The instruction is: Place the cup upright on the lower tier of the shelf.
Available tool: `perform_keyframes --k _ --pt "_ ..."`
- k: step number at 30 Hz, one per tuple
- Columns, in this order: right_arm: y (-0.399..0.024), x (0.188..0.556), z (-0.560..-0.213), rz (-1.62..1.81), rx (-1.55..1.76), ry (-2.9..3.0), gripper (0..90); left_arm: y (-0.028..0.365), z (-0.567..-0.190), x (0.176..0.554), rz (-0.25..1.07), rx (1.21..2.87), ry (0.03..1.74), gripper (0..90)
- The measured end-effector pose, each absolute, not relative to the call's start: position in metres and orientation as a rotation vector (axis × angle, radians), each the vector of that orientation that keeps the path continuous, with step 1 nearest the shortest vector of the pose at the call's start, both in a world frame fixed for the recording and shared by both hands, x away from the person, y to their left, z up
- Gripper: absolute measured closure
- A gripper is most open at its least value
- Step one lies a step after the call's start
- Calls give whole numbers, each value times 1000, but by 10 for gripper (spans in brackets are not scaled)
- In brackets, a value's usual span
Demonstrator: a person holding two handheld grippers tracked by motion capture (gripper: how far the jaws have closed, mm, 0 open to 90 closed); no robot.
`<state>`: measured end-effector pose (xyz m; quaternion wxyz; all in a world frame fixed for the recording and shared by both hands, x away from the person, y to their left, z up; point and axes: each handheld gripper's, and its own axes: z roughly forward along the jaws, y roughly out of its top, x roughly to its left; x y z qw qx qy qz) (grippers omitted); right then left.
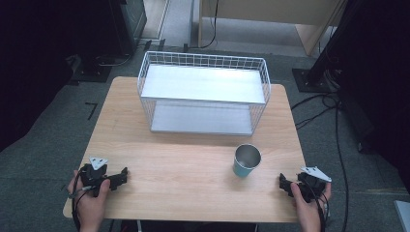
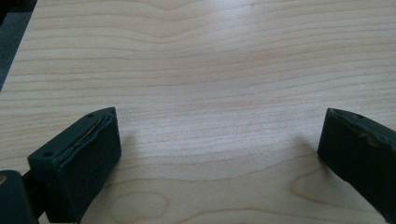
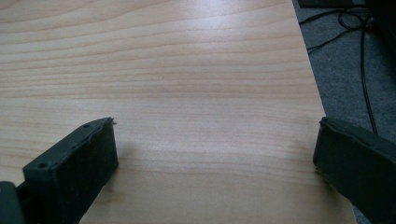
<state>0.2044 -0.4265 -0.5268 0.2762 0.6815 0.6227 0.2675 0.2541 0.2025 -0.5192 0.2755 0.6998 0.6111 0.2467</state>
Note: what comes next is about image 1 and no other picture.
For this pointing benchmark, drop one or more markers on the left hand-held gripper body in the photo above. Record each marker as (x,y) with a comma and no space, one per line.
(93,175)

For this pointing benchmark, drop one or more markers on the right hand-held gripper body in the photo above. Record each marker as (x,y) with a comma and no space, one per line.
(311,185)

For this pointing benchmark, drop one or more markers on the teal metal cup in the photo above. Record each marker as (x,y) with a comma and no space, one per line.
(245,162)

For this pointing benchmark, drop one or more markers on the person's right hand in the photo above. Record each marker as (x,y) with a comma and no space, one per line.
(306,209)

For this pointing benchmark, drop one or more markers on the person's left hand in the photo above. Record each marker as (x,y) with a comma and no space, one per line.
(92,206)

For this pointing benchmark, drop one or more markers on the white box corner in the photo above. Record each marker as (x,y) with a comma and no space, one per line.
(403,216)

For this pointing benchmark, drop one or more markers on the black metal stand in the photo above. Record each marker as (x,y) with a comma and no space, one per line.
(325,64)

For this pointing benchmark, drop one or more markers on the dark curtain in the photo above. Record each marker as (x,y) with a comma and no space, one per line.
(29,64)
(383,80)

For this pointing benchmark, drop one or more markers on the black equipment case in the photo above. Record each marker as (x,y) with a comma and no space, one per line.
(129,22)

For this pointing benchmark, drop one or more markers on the light wooden cabinet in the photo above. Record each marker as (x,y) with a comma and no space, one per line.
(274,13)

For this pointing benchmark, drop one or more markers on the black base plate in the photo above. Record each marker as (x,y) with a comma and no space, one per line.
(92,69)

